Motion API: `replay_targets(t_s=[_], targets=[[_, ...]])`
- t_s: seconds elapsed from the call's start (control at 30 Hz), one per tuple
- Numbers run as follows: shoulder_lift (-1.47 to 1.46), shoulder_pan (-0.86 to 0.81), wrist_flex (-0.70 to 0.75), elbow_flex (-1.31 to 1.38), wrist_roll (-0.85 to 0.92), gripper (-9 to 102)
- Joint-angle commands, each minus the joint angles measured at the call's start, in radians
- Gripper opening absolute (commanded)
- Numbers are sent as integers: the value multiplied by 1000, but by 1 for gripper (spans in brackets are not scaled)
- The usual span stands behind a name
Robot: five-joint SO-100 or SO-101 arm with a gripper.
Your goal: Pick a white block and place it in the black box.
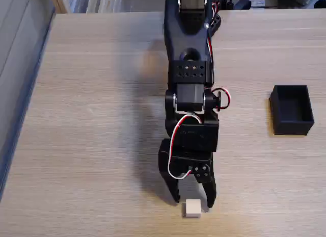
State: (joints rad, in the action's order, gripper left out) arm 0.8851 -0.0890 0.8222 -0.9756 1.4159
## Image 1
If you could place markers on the white block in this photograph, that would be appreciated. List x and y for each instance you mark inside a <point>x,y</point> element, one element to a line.
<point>192,208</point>

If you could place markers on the black open box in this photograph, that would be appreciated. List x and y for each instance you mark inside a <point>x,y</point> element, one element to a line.
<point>293,108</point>

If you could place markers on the black device behind table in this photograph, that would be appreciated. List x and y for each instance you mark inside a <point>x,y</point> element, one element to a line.
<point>242,3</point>

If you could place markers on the dark round object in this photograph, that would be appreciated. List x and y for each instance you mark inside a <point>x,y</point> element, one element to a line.
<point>321,3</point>

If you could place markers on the light wooden frame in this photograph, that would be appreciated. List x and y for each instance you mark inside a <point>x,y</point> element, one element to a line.
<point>59,2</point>

